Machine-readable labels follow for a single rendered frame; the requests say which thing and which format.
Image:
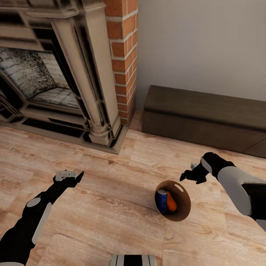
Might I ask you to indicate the wood fireplace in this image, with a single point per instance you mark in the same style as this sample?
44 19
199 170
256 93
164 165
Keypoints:
56 75

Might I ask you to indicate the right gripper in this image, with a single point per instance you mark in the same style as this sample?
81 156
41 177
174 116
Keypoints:
193 175

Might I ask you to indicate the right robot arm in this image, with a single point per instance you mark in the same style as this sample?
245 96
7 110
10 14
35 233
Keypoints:
248 193

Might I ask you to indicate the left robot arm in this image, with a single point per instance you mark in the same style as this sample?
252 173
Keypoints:
17 242

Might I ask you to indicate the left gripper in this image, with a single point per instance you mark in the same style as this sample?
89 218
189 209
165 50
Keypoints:
68 182

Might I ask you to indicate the trash can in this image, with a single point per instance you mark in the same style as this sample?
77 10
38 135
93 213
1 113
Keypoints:
181 198

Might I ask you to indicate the cabinet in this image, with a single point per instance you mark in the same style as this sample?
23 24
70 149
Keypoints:
225 122

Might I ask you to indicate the robot trunk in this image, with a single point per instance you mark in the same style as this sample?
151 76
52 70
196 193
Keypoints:
133 260

